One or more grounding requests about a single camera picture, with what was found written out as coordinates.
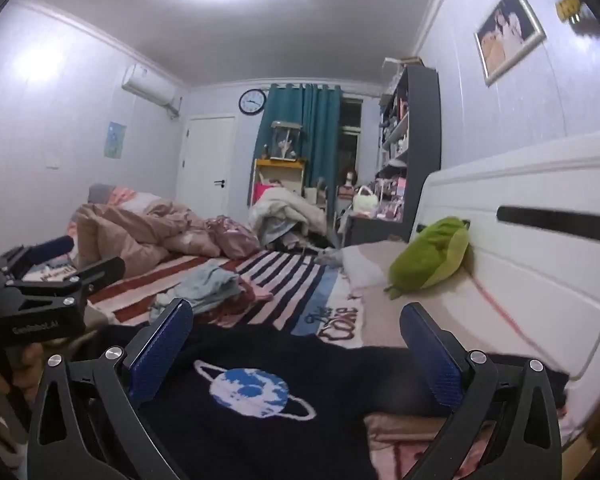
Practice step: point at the round black wall clock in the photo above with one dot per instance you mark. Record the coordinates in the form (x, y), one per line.
(252, 102)

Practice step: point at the navy planet sweater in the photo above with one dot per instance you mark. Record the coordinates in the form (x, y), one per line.
(253, 402)

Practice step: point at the white bed headboard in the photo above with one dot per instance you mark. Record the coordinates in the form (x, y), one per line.
(534, 227)

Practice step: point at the pink pillow near headboard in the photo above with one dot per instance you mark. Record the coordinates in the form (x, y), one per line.
(457, 306)

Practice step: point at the white air conditioner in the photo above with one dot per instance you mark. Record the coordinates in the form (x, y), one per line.
(143, 82)

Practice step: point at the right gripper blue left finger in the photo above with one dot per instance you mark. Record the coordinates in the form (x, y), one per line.
(85, 423)

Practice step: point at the light blue garment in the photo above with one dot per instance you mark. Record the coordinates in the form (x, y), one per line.
(204, 288)

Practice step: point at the dark tall bookshelf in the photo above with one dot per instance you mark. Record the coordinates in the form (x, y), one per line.
(409, 139)

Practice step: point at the white handbag on desk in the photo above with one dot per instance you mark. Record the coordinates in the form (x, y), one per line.
(365, 202)

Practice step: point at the polka dot pink sheet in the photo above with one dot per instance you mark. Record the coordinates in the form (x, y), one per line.
(397, 442)

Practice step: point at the striped pink navy blanket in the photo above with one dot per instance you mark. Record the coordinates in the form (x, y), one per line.
(301, 297)

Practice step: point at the green plush toy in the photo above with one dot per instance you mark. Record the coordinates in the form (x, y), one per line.
(432, 257)

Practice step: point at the mannequin head with wig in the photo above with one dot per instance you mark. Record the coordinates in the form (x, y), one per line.
(346, 189)

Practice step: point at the yellow shelf cabinet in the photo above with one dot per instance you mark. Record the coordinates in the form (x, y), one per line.
(267, 172)

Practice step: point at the blue wall poster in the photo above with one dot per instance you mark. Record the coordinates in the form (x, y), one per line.
(114, 140)

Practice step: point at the white door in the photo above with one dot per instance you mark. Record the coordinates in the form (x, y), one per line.
(204, 173)

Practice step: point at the pink ribbed duvet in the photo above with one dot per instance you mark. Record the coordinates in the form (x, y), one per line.
(141, 239)

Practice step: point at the pile of white bedding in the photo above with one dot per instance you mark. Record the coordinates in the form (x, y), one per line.
(278, 210)

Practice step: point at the glass display case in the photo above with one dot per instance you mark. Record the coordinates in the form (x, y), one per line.
(286, 140)

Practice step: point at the yellow wall hook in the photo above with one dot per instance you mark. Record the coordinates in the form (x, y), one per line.
(570, 11)

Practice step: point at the framed portrait photo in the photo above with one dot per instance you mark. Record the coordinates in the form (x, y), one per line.
(509, 33)

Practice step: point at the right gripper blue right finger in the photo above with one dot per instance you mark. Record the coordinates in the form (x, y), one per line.
(515, 398)

